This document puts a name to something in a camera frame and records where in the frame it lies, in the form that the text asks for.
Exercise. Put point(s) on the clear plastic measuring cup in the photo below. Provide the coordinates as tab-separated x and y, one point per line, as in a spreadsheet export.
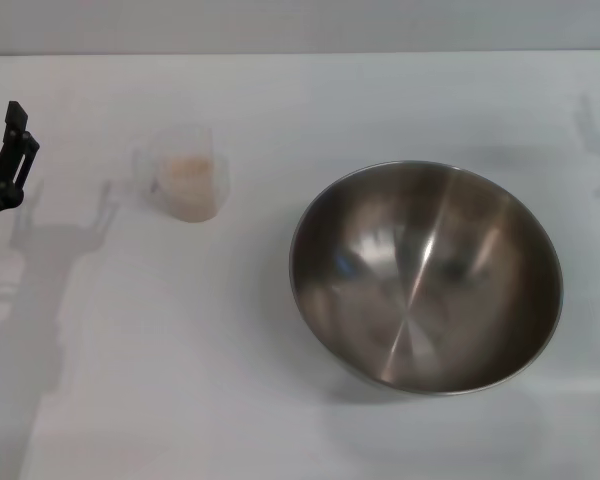
180	165

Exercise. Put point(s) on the white rice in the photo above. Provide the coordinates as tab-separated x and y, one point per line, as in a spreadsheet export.
190	185

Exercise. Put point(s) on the stainless steel mixing bowl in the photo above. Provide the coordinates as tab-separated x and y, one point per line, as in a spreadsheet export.
430	260

